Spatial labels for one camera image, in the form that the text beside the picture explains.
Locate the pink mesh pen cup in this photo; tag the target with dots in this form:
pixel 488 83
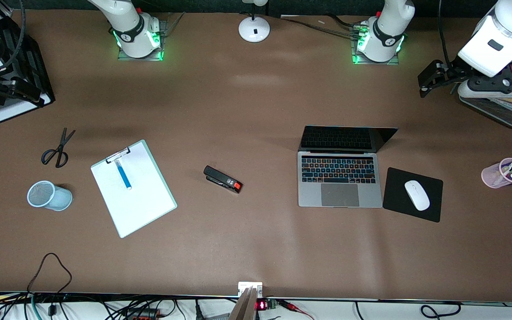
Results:
pixel 491 178

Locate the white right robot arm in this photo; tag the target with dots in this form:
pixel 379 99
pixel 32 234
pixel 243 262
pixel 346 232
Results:
pixel 131 35

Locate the orange device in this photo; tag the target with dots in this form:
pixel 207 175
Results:
pixel 147 315

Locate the white round-base stand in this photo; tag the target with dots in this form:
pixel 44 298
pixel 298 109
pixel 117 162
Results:
pixel 254 31

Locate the red LED circuit board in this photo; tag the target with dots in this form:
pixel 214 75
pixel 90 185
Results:
pixel 269 304

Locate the black scissors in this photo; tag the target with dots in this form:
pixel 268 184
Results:
pixel 62 146

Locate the grey mount beam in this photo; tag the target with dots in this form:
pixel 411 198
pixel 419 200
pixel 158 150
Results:
pixel 243 309

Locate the black stacked paper tray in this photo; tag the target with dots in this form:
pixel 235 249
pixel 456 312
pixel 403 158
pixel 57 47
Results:
pixel 29 66

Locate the black left camera mount bracket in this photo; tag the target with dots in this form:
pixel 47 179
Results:
pixel 487 82

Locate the mint green clipboard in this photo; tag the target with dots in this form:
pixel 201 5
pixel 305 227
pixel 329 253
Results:
pixel 162 178

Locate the yellow marker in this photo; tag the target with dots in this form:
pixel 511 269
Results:
pixel 510 102

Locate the black mouse pad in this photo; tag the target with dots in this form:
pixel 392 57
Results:
pixel 396 209

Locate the white computer mouse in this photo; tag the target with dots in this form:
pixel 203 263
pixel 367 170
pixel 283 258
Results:
pixel 417 195

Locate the silver laptop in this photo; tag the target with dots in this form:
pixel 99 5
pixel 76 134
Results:
pixel 340 195

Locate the white paper stack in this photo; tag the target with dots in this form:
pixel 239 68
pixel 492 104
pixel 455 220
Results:
pixel 16 111

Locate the black mesh desk tray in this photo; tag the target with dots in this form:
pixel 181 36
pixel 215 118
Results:
pixel 505 113

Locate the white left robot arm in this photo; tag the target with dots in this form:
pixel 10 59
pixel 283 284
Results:
pixel 385 40

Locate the white mounting block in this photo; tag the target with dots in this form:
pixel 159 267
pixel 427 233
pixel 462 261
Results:
pixel 243 286

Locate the white paper sheet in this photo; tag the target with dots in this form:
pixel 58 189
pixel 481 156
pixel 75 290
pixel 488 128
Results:
pixel 140 209

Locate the blue marker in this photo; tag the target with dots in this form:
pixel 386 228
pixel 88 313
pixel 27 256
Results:
pixel 123 175

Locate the light blue mesh cup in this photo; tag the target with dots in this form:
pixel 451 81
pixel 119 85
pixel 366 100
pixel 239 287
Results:
pixel 58 200

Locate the clear arm base plate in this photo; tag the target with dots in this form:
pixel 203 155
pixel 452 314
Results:
pixel 360 61
pixel 125 57

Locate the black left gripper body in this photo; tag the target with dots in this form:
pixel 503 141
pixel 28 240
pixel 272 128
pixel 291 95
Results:
pixel 453 71

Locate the black and red stapler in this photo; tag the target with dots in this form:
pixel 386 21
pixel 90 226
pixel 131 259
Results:
pixel 220 178

